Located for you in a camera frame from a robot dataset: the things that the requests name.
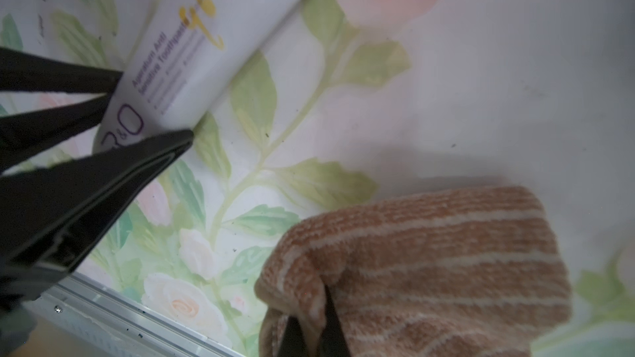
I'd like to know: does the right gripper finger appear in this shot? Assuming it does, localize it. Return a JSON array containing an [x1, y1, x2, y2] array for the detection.
[[276, 287, 352, 357]]

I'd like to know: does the aluminium front rail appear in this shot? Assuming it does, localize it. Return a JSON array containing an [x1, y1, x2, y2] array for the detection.
[[25, 274, 239, 357]]

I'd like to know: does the purple cap toothpaste tube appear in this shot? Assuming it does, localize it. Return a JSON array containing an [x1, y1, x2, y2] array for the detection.
[[93, 0, 299, 152]]

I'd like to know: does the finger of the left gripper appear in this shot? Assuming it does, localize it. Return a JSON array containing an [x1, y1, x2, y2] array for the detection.
[[0, 46, 124, 172], [1, 130, 193, 278]]

